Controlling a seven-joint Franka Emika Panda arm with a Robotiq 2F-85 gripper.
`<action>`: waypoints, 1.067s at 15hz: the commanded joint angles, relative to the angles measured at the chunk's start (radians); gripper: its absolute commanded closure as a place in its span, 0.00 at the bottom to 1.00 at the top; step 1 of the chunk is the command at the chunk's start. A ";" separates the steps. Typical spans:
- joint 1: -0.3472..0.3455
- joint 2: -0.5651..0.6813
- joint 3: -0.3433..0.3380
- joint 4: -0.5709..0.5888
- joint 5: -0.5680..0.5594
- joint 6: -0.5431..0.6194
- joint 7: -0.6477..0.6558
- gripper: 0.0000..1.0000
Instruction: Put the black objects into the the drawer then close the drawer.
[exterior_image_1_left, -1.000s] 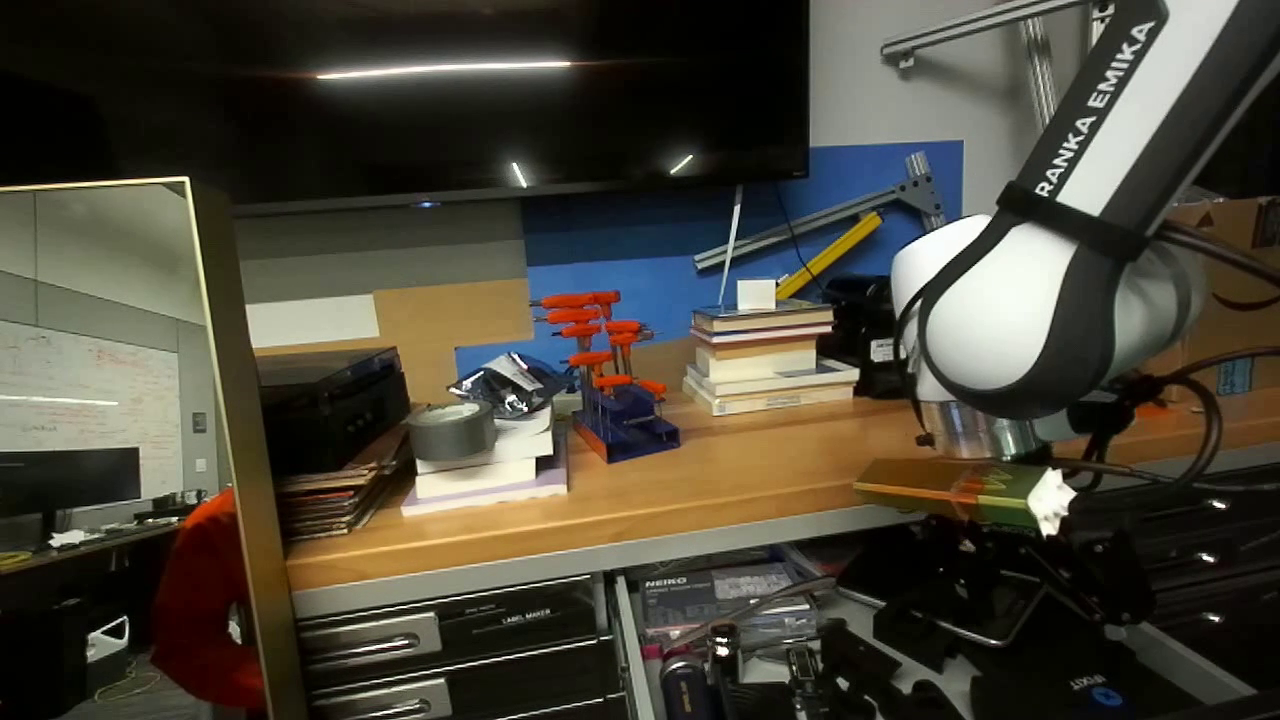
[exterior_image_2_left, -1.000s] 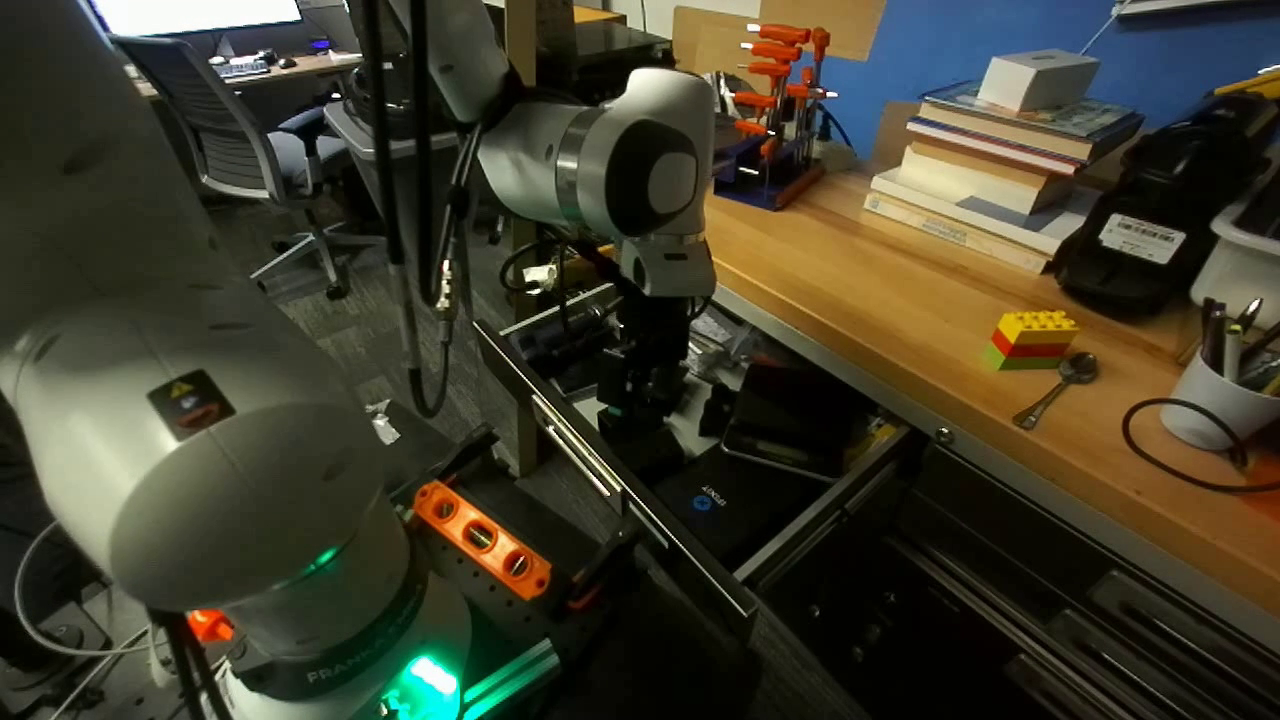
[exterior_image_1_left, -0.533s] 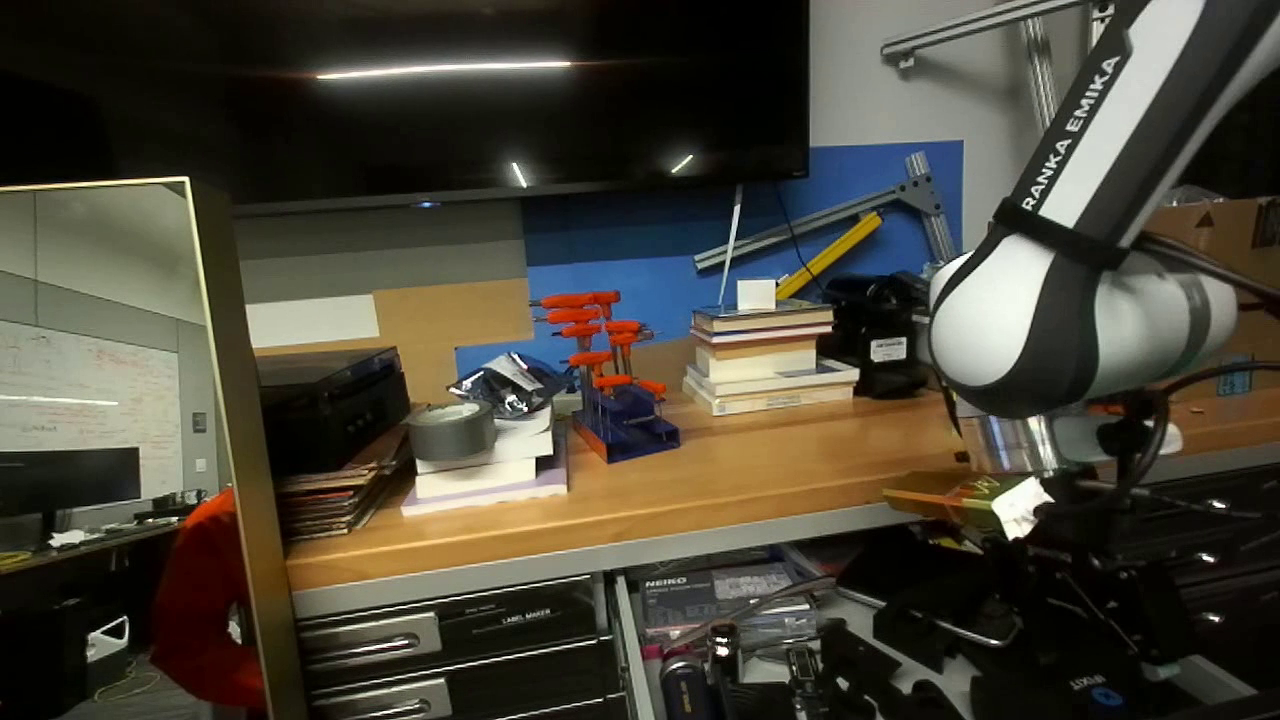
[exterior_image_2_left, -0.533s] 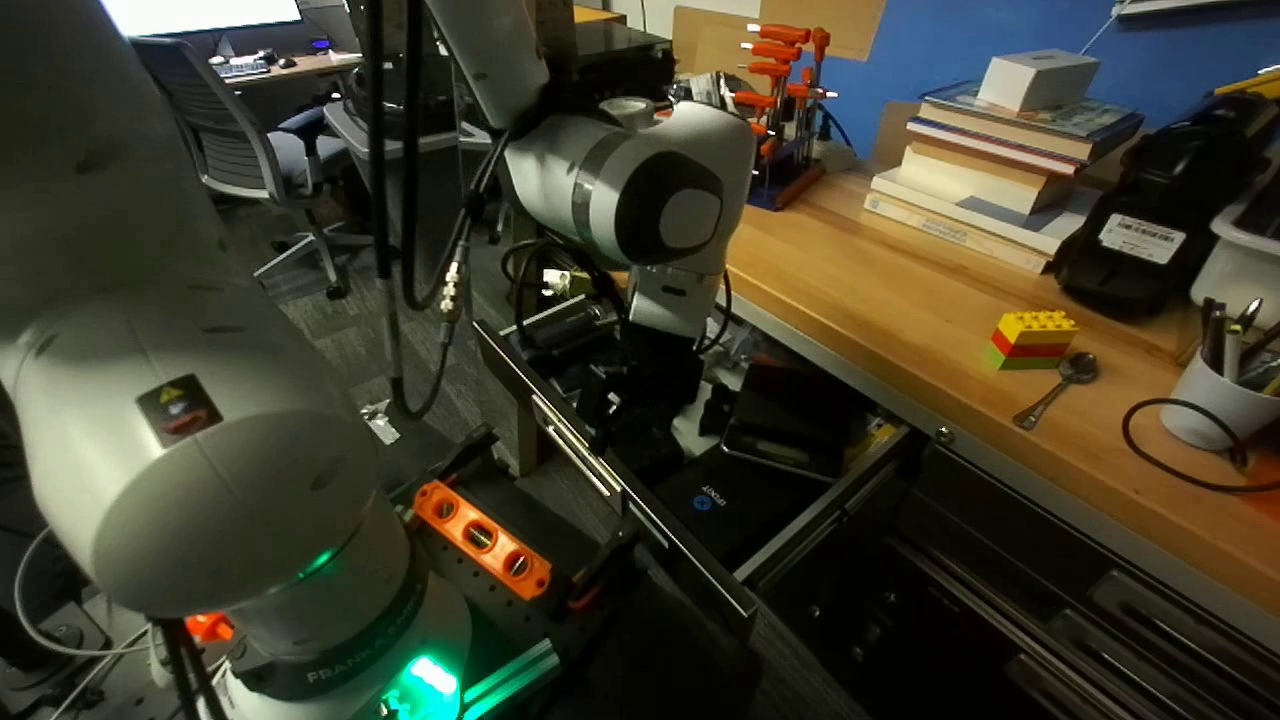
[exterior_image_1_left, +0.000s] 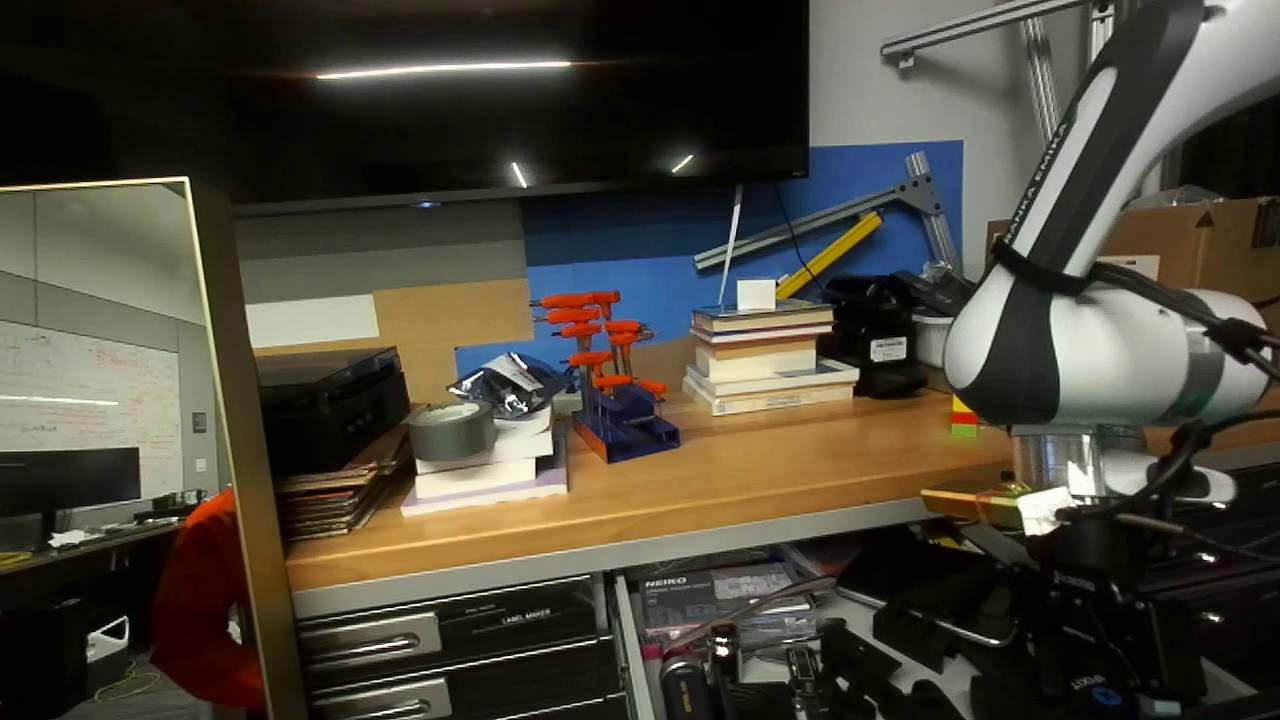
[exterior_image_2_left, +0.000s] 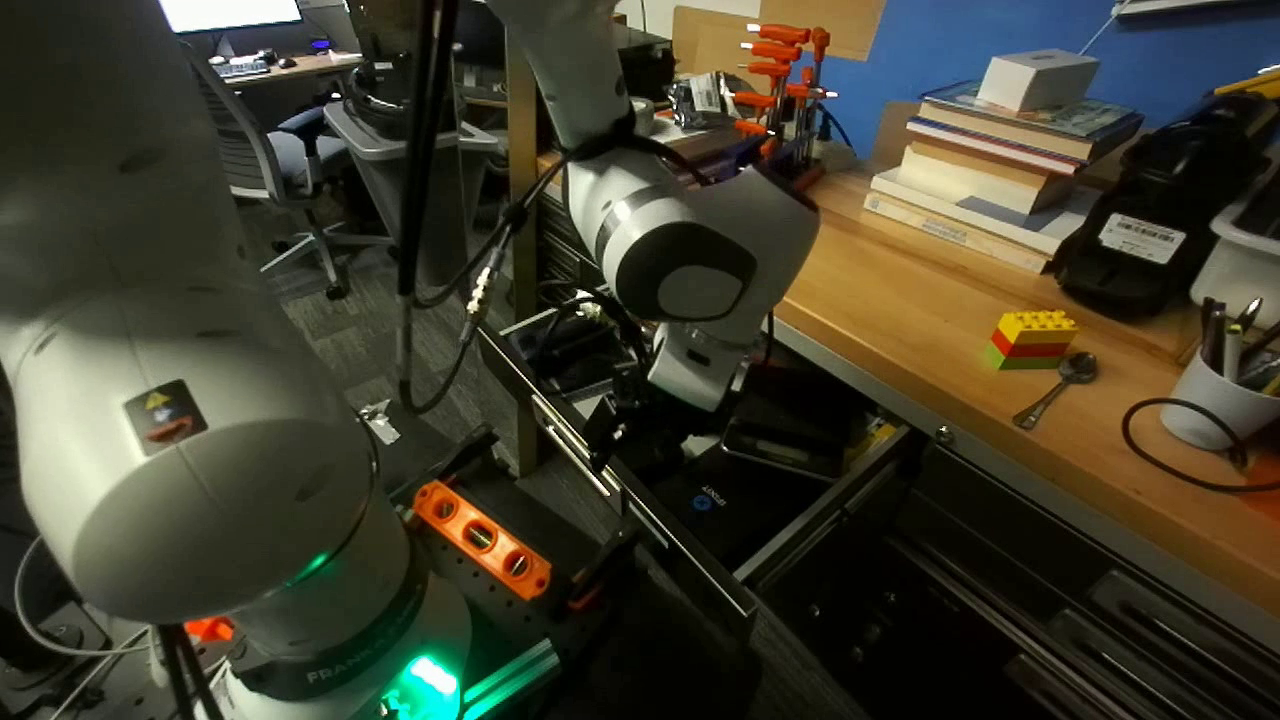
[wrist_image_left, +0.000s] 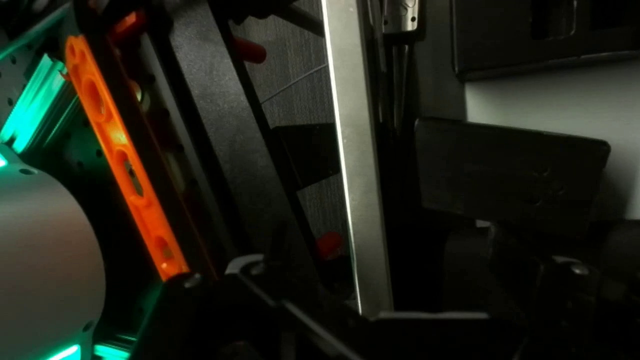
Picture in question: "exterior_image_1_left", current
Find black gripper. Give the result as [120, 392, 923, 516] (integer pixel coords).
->
[1038, 511, 1212, 705]

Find black U-shaped bracket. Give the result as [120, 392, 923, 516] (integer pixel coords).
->
[869, 605, 953, 677]

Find tall black plastic block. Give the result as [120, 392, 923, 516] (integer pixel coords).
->
[845, 523, 939, 595]

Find grey metal tool drawer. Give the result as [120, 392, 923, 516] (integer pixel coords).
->
[605, 511, 1280, 720]

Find dark drawer cabinet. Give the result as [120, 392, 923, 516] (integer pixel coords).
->
[1155, 452, 1280, 720]

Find black box with blue logo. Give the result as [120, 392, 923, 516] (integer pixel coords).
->
[969, 637, 1203, 720]

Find black Taylor kitchen scale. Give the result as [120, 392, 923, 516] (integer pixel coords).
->
[917, 532, 1057, 655]

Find yellow green red Lego stack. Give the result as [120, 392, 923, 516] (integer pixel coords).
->
[944, 389, 983, 445]

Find white plastic bin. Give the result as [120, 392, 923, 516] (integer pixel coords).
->
[907, 307, 962, 372]

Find clear plastic bags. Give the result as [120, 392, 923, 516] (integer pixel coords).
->
[632, 547, 845, 652]

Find stack of books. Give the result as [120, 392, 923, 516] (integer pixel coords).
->
[680, 354, 866, 419]

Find black ribbed case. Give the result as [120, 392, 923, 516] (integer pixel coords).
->
[655, 630, 753, 720]

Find thick cream book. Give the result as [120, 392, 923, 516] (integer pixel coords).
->
[687, 341, 823, 392]

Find red spine book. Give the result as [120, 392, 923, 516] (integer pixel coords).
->
[687, 320, 841, 352]

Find yellow bar tool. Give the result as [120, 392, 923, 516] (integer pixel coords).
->
[772, 209, 888, 305]

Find dark cover book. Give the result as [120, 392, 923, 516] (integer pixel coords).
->
[687, 301, 841, 336]

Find small white box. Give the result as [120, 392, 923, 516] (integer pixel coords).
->
[733, 271, 782, 317]

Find thin white rod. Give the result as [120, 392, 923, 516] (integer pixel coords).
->
[716, 181, 749, 310]

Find orange hex keys blue stand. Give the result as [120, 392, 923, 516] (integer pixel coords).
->
[529, 283, 687, 466]

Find silver foil bag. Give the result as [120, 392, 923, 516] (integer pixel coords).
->
[450, 349, 573, 425]

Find cork board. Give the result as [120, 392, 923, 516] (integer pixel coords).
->
[369, 271, 540, 409]

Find brown folder stack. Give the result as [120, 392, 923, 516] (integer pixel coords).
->
[272, 425, 419, 547]

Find black equipment stack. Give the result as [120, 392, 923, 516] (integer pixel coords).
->
[257, 345, 417, 479]

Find white paper sheet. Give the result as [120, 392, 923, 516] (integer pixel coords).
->
[241, 288, 389, 354]

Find person in red top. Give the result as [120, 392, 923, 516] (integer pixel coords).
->
[145, 482, 272, 720]

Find tan wrist camera box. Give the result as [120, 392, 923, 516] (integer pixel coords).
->
[917, 477, 1075, 541]

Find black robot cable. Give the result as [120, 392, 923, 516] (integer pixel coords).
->
[1094, 254, 1280, 593]

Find silver wall rail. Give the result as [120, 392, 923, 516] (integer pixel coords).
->
[875, 0, 1118, 73]

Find dark cabinet with silver handles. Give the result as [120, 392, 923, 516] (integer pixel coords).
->
[291, 570, 632, 720]

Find grey duct tape roll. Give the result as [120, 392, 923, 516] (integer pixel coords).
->
[402, 394, 496, 466]

